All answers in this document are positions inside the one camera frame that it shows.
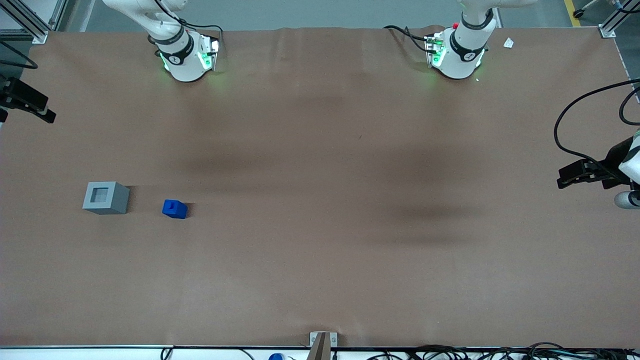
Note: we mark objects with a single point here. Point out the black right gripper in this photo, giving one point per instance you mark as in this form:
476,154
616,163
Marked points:
15,93

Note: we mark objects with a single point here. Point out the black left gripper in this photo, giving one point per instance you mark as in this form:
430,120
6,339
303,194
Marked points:
611,164

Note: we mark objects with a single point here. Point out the blue plastic part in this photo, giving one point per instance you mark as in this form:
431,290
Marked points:
174,209

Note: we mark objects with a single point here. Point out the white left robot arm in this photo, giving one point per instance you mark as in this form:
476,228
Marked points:
462,57

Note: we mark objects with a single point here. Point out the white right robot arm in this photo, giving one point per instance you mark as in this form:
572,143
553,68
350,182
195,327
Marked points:
182,62

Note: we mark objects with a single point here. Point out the gray square base block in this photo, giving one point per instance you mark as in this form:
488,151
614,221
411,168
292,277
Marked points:
106,198

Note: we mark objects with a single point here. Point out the small white paper scrap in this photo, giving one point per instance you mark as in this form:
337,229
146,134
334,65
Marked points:
508,43

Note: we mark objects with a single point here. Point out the black chair caster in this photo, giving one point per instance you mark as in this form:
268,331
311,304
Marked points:
578,13

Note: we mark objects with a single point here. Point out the brown table mat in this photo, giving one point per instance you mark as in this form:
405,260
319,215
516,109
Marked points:
320,225

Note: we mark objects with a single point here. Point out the small blue round object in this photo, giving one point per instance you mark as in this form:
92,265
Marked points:
276,357

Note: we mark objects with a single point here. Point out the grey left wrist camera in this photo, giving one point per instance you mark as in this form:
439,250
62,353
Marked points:
625,199

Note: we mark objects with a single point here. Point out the aluminium frame post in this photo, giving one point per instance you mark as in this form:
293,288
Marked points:
40,36
612,25

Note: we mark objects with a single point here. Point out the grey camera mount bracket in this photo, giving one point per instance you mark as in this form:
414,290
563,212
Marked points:
323,345

